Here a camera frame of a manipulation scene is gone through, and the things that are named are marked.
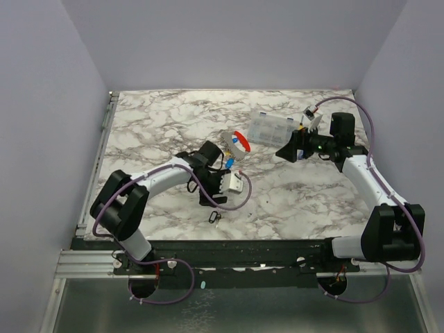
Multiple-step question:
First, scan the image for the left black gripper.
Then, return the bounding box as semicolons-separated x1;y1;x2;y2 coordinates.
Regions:
194;170;231;207

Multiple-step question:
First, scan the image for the black key tag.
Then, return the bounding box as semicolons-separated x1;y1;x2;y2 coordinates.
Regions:
208;210;222;228

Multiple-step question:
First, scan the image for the blue key tag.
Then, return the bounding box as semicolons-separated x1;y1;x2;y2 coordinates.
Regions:
225;158;234;169

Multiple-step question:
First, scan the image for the metal key organizer red handle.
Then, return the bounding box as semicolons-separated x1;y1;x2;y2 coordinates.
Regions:
221;130;251;160

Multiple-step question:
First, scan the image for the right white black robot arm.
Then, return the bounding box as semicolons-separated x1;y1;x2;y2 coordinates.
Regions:
276;112;425;271

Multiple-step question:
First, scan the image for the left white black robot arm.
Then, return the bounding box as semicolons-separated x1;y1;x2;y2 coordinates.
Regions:
89;141;229;274

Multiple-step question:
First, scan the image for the clear plastic organizer box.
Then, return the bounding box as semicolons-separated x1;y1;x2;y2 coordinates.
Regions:
247;112;299;148

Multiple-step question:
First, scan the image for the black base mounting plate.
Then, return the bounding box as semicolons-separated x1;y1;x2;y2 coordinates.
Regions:
71;239;359;293

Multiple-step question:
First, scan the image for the yellow handled screwdriver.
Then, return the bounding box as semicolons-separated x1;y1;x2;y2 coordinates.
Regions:
298;115;305;130

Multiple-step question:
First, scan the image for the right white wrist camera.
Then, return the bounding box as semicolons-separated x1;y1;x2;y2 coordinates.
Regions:
303;105;323;132

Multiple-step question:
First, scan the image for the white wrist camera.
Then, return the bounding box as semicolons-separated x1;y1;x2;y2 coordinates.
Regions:
219;172;244;194
303;105;323;132

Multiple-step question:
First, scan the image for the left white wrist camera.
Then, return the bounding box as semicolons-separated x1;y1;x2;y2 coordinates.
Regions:
219;172;244;194

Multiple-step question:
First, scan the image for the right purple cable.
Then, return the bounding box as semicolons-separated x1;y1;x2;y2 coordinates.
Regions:
310;96;428;302

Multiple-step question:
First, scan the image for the purple cable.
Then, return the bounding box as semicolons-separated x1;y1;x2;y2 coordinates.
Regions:
310;96;428;302
92;164;253;305

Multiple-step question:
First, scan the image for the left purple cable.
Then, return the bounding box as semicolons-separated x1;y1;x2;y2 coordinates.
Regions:
92;164;253;305

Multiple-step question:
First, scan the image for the aluminium left side rail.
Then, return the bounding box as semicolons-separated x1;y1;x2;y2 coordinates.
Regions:
74;91;120;238

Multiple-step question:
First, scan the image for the aluminium rail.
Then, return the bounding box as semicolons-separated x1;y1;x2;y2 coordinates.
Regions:
55;246;422;278
74;91;120;238

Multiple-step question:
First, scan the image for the aluminium front rail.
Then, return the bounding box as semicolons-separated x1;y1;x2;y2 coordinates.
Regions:
55;246;422;278

